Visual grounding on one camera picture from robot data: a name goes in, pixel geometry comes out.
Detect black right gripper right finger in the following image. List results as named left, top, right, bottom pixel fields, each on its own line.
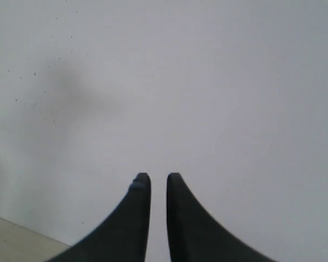
left=166, top=172, right=273, bottom=261

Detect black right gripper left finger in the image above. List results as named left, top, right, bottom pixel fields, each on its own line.
left=49, top=173, right=151, bottom=261

